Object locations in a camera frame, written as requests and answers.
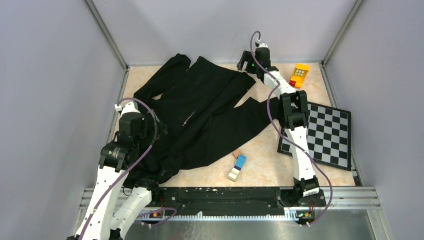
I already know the black jacket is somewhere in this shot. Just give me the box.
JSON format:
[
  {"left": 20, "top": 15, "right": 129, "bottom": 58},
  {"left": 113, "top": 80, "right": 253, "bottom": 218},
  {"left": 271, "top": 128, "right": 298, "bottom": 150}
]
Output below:
[{"left": 124, "top": 54, "right": 279, "bottom": 189}]

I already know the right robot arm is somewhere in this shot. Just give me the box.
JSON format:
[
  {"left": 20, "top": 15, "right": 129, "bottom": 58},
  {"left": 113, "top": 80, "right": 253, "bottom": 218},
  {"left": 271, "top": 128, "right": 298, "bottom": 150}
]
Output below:
[{"left": 237, "top": 46, "right": 320, "bottom": 206}]

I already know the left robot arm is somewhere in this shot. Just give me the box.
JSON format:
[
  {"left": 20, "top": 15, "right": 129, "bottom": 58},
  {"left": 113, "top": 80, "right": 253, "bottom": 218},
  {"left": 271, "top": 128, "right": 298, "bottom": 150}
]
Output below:
[{"left": 69, "top": 110, "right": 161, "bottom": 240}]

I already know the yellow red toy block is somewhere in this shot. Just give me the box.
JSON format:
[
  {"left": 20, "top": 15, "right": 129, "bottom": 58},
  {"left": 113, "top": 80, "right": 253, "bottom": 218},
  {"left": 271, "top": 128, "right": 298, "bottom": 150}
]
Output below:
[{"left": 289, "top": 63, "right": 310, "bottom": 89}]

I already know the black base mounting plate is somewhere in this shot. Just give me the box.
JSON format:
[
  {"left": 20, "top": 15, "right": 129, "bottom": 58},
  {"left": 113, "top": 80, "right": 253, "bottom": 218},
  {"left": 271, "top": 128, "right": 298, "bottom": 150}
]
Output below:
[{"left": 149, "top": 187, "right": 327, "bottom": 217}]

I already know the small brown wooden block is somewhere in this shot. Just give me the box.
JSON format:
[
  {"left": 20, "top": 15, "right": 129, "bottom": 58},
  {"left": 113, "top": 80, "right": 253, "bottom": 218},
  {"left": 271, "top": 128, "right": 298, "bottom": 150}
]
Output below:
[{"left": 232, "top": 149, "right": 242, "bottom": 159}]

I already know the blue white block stack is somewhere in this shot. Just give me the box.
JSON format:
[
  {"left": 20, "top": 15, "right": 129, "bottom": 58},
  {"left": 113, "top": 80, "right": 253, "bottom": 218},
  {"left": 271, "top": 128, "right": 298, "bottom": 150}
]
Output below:
[{"left": 228, "top": 154, "right": 247, "bottom": 182}]

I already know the black white chessboard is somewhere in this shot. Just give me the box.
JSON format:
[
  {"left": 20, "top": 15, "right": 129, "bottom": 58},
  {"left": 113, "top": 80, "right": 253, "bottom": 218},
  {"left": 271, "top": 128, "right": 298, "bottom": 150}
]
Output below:
[{"left": 277, "top": 102, "right": 353, "bottom": 172}]

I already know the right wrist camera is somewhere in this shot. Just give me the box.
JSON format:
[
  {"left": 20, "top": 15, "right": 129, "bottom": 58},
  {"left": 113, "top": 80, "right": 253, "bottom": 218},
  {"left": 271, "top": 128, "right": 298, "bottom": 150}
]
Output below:
[{"left": 255, "top": 42, "right": 269, "bottom": 49}]

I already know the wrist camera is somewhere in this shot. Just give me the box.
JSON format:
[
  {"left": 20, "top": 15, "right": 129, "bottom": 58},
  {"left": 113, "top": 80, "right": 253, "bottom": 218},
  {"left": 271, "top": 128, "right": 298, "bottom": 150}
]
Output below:
[
  {"left": 255, "top": 42, "right": 269, "bottom": 49},
  {"left": 114, "top": 100, "right": 141, "bottom": 116}
]

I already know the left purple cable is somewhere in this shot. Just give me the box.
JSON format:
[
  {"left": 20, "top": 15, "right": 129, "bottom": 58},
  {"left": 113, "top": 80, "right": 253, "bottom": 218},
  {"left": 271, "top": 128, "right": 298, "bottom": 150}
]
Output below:
[{"left": 78, "top": 97, "right": 178, "bottom": 240}]

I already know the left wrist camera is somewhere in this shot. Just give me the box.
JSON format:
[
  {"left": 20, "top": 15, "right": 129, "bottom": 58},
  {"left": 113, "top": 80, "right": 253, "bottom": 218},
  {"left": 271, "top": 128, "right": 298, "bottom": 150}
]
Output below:
[{"left": 114, "top": 100, "right": 141, "bottom": 116}]

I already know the aluminium front rail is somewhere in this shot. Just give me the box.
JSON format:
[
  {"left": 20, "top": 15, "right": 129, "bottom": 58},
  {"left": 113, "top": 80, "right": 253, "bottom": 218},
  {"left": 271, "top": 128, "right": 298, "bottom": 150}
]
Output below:
[{"left": 79, "top": 187, "right": 382, "bottom": 223}]

